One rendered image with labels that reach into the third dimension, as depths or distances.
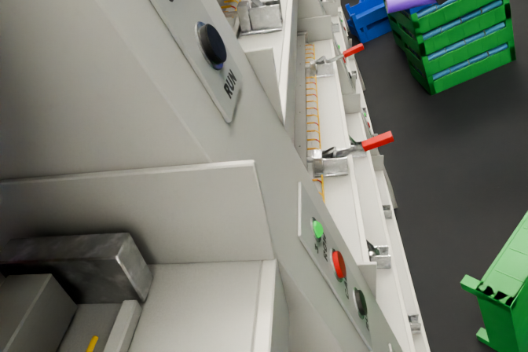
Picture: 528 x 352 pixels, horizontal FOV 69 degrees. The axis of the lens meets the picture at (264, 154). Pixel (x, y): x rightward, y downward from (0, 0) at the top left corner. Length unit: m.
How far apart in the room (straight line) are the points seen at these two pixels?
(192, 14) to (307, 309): 0.14
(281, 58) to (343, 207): 0.19
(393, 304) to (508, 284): 0.24
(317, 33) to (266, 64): 0.64
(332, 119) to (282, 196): 0.40
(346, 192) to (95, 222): 0.33
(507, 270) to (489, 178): 0.46
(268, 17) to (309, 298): 0.27
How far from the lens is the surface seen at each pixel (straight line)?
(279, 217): 0.18
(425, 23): 1.43
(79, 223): 0.17
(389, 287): 0.60
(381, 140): 0.46
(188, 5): 0.16
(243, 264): 0.16
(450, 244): 1.06
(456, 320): 0.96
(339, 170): 0.48
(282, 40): 0.36
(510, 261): 0.78
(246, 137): 0.17
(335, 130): 0.56
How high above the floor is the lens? 0.85
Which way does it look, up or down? 31 degrees down
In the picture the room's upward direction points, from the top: 31 degrees counter-clockwise
